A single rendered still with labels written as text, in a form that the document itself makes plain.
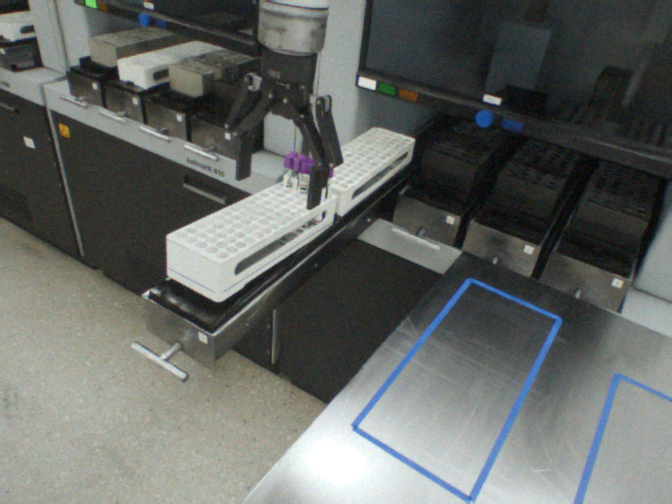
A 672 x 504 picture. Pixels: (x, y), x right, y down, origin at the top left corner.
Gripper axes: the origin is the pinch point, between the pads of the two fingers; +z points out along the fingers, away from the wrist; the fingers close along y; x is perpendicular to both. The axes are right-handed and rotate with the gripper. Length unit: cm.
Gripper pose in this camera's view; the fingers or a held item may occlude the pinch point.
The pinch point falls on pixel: (277, 185)
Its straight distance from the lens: 83.4
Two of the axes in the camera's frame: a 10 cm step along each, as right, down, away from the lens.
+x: 5.1, -3.8, 7.7
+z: -1.4, 8.5, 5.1
